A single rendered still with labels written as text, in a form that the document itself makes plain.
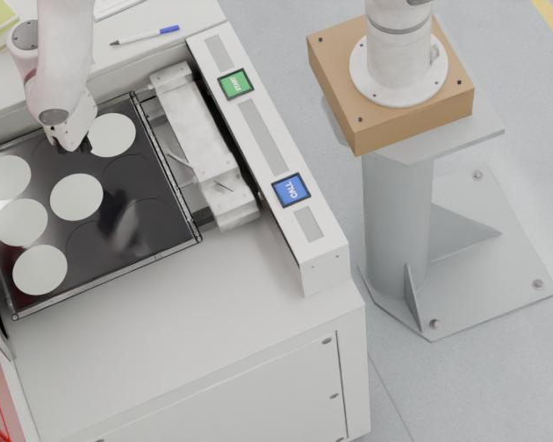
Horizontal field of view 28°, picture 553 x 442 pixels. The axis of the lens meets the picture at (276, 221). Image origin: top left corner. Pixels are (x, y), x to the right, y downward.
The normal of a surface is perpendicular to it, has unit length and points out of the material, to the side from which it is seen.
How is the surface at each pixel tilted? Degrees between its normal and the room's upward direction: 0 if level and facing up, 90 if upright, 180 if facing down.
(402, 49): 91
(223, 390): 90
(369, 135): 90
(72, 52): 52
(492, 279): 0
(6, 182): 0
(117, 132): 0
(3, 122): 90
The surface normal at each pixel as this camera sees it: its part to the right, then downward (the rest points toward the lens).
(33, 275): -0.11, -0.49
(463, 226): 0.35, 0.80
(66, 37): 0.44, 0.16
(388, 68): -0.34, 0.85
